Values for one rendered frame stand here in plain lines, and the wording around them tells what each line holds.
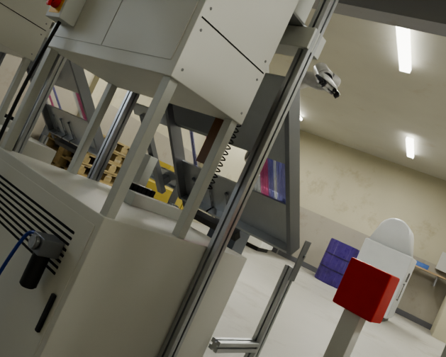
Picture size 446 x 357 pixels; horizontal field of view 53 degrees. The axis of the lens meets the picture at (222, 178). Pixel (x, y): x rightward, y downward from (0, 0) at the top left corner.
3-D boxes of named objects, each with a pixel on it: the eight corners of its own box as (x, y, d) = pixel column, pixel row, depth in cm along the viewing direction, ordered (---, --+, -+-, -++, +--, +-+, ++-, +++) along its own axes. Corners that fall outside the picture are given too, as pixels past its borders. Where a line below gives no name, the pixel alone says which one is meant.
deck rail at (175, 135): (178, 198, 224) (187, 193, 228) (181, 199, 223) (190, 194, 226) (156, 56, 189) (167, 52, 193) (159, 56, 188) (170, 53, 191)
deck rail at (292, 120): (286, 253, 180) (296, 246, 184) (290, 256, 179) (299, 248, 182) (283, 81, 145) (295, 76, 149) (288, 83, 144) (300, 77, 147)
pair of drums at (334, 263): (354, 292, 999) (371, 255, 1001) (346, 294, 887) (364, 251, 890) (322, 276, 1033) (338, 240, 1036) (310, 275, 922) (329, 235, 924)
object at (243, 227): (181, 200, 223) (191, 193, 227) (286, 253, 180) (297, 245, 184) (180, 197, 222) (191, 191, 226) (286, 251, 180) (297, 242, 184)
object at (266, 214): (184, 195, 224) (189, 193, 226) (290, 248, 181) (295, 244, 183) (179, 161, 214) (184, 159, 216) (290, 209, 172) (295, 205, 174)
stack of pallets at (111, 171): (86, 188, 671) (109, 138, 673) (125, 210, 634) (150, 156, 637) (23, 171, 565) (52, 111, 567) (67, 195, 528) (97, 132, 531)
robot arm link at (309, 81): (310, 98, 270) (338, 91, 241) (289, 83, 265) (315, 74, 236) (317, 86, 271) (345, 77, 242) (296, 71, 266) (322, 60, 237)
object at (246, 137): (170, 129, 204) (179, 125, 207) (285, 170, 161) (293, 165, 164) (159, 56, 188) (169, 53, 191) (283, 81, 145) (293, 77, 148)
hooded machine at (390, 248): (391, 321, 761) (429, 235, 766) (386, 324, 695) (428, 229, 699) (345, 298, 800) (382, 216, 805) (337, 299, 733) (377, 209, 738)
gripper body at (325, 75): (326, 89, 238) (330, 98, 228) (313, 78, 235) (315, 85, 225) (337, 79, 235) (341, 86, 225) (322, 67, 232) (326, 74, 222)
